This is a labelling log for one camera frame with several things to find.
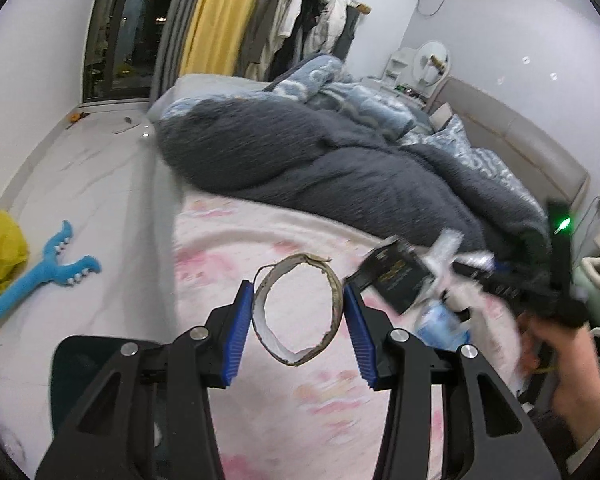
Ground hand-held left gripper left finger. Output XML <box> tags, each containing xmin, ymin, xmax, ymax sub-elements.
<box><xmin>35</xmin><ymin>280</ymin><xmax>255</xmax><ymax>480</ymax></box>

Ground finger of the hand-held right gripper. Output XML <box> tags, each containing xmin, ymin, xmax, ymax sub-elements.
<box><xmin>450</xmin><ymin>252</ymin><xmax>498</xmax><ymax>273</ymax></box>
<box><xmin>437</xmin><ymin>285</ymin><xmax>473</xmax><ymax>323</ymax></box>

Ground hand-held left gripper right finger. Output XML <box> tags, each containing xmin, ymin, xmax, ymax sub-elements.
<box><xmin>342</xmin><ymin>284</ymin><xmax>566</xmax><ymax>480</ymax></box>

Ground clear plastic wrapper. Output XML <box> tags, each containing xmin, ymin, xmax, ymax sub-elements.
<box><xmin>422</xmin><ymin>229</ymin><xmax>465</xmax><ymax>281</ymax></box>

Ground cardboard tape ring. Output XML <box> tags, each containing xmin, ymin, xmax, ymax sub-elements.
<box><xmin>250</xmin><ymin>253</ymin><xmax>345</xmax><ymax>367</ymax></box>

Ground black packet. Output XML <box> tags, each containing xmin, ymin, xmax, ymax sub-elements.
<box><xmin>347</xmin><ymin>237</ymin><xmax>436</xmax><ymax>317</ymax></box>

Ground dark teal trash bin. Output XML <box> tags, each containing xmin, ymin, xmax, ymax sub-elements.
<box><xmin>49</xmin><ymin>335</ymin><xmax>181</xmax><ymax>441</ymax></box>

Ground person's right forearm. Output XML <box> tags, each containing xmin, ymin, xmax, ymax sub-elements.
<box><xmin>530</xmin><ymin>395</ymin><xmax>600</xmax><ymax>480</ymax></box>

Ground person's right hand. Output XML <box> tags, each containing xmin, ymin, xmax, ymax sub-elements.
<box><xmin>525</xmin><ymin>317</ymin><xmax>600</xmax><ymax>458</ymax></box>

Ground pink printed bedsheet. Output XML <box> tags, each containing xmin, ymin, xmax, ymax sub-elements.
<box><xmin>172</xmin><ymin>195</ymin><xmax>531</xmax><ymax>480</ymax></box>

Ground beige headboard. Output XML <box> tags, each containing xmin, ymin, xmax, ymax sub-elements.
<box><xmin>430</xmin><ymin>75</ymin><xmax>591</xmax><ymax>216</ymax></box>

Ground grey fluffy blanket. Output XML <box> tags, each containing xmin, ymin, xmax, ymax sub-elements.
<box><xmin>155</xmin><ymin>97</ymin><xmax>556</xmax><ymax>281</ymax></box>

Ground blue patterned duvet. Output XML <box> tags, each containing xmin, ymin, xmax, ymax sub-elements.
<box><xmin>262</xmin><ymin>55</ymin><xmax>541</xmax><ymax>201</ymax></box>

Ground blue forked plush toy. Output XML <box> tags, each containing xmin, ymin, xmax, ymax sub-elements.
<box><xmin>0</xmin><ymin>220</ymin><xmax>102</xmax><ymax>346</ymax></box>

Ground white vanity shelf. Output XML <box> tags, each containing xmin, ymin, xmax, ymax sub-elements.
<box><xmin>382</xmin><ymin>47</ymin><xmax>421</xmax><ymax>86</ymax></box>

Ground yellow plastic bag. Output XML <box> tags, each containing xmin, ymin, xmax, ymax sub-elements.
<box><xmin>0</xmin><ymin>206</ymin><xmax>31</xmax><ymax>303</ymax></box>

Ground grey hanging trousers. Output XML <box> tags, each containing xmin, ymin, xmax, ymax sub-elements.
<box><xmin>335</xmin><ymin>2</ymin><xmax>366</xmax><ymax>61</ymax></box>

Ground white hanging jacket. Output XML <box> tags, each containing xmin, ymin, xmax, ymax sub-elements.
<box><xmin>310</xmin><ymin>0</ymin><xmax>351</xmax><ymax>56</ymax></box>

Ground black hanging garment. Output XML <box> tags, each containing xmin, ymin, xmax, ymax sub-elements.
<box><xmin>290</xmin><ymin>0</ymin><xmax>336</xmax><ymax>56</ymax></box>

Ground white hanging garment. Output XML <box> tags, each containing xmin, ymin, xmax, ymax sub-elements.
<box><xmin>275</xmin><ymin>0</ymin><xmax>306</xmax><ymax>41</ymax></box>

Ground grey curtain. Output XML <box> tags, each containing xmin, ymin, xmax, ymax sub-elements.
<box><xmin>150</xmin><ymin>0</ymin><xmax>216</xmax><ymax>101</ymax></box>

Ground clothes on hanging rack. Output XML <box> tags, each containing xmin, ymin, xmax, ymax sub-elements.
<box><xmin>237</xmin><ymin>0</ymin><xmax>291</xmax><ymax>81</ymax></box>

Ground glass balcony door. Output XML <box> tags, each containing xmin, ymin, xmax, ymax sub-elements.
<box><xmin>82</xmin><ymin>0</ymin><xmax>186</xmax><ymax>103</ymax></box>

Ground yellow curtain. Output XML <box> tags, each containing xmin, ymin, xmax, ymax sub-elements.
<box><xmin>180</xmin><ymin>0</ymin><xmax>276</xmax><ymax>81</ymax></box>

